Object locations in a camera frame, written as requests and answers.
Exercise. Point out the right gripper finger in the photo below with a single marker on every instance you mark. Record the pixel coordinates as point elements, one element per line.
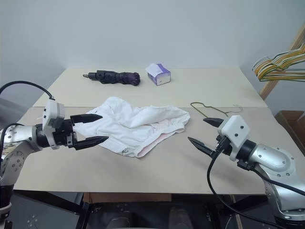
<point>214,122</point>
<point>200,145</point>

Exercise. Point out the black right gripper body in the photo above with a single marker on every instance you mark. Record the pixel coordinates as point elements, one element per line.
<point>221,149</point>

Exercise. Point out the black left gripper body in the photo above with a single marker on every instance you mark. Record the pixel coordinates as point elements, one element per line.
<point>64,133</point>

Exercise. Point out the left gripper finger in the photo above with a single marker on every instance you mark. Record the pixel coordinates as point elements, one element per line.
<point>88,117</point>
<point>91,142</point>

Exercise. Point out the white garment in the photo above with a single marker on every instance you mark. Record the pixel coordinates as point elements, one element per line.
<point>124,119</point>

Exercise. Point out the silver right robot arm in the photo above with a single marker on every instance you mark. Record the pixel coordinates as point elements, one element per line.
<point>274,155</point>

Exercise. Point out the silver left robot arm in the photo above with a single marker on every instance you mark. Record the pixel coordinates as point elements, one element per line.
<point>14,136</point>

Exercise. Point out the folded black purple umbrella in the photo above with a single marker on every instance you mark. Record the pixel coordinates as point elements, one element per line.
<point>114,77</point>

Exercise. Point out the purple white tissue box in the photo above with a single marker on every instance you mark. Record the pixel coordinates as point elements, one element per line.
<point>159,76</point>

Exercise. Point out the brown cardboard box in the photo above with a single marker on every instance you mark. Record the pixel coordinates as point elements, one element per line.
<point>293,124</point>

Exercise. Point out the bundle of coloured hangers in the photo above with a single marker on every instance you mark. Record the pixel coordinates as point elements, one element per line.
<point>282,62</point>

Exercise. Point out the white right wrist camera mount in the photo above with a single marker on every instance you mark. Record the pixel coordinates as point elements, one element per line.
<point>234,128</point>

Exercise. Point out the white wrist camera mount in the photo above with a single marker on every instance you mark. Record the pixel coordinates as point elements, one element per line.
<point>51,114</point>
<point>234,128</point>

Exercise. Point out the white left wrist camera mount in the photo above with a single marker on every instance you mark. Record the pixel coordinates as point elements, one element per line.
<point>51,114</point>

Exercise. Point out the light wooden frame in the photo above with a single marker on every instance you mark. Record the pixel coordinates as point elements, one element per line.
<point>268,89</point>

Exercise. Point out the black table frame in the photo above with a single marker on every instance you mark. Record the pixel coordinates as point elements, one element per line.
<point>71,207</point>

